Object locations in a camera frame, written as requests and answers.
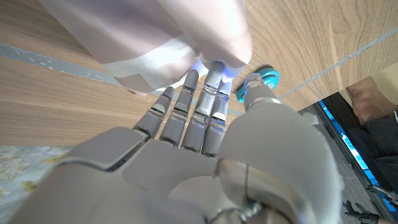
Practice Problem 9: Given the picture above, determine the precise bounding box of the beige cloth with orange stripes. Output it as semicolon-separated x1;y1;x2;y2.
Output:
37;0;253;96

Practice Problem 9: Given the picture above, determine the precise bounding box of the person's bare forearm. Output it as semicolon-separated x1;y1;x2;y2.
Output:
345;76;398;125

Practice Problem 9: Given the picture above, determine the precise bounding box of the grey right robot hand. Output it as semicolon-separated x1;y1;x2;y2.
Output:
9;60;345;224

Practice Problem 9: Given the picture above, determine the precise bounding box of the floral printed backdrop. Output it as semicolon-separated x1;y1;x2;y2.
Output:
0;146;71;215

